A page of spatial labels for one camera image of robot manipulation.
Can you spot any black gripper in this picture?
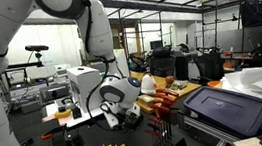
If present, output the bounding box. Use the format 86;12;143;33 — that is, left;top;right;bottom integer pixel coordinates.
100;101;143;129

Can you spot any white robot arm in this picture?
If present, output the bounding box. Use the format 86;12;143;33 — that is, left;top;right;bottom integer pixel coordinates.
0;0;140;146

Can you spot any black stand with red keys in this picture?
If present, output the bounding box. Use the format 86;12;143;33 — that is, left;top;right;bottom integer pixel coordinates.
145;89;187;146

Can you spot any white chicken plush toy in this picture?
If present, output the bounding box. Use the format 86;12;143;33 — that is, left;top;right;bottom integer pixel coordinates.
141;74;157;95

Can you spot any white cardboard box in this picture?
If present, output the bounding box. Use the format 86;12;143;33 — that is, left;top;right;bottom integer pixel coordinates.
67;66;102;113

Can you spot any black office chair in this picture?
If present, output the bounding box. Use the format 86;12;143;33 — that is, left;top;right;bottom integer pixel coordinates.
149;46;176;77

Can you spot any dark blue plastic bin lid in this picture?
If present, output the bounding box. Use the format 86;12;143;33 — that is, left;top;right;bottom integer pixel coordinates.
183;86;262;138

